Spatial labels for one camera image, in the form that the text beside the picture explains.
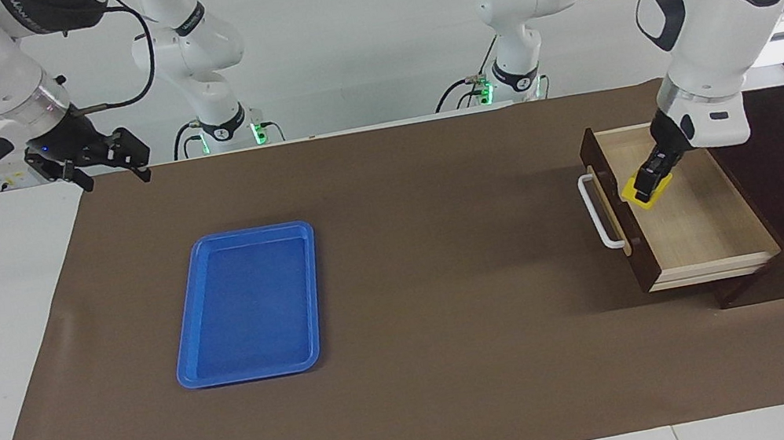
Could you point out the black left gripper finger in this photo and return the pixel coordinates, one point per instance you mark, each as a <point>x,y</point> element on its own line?
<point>664,176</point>
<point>647,183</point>

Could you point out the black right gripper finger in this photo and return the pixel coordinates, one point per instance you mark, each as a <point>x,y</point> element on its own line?
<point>137,155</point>
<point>82,178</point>

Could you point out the wooden drawer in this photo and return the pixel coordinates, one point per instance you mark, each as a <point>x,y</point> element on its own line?
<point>704,231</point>

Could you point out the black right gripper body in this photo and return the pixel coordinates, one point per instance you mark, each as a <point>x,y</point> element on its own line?
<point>72,142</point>

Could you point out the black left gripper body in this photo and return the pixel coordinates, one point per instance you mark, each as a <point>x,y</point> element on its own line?
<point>666,144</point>

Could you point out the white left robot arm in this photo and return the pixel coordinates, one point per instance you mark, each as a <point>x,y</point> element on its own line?
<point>699,33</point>

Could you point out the yellow cube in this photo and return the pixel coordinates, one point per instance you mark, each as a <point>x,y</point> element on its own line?
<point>629,192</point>

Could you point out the blue plastic tray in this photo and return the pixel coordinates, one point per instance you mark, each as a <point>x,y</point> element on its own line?
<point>247,308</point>

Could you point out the brown table mat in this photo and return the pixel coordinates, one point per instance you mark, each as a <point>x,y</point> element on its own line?
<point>457,321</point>

